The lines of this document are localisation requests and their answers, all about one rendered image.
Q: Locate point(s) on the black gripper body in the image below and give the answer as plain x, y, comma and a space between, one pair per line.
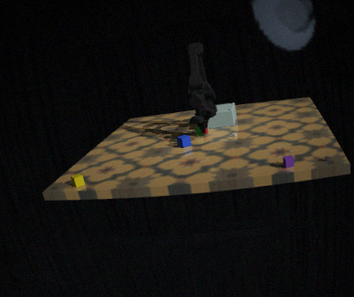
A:
199, 119

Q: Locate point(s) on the blue block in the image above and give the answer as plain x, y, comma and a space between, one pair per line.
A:
184, 141

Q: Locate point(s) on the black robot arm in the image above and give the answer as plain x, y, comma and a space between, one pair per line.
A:
201, 89

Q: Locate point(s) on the small purple block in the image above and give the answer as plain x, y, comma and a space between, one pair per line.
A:
288, 161

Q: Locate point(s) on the small yellow block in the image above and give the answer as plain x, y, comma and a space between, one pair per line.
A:
77, 180

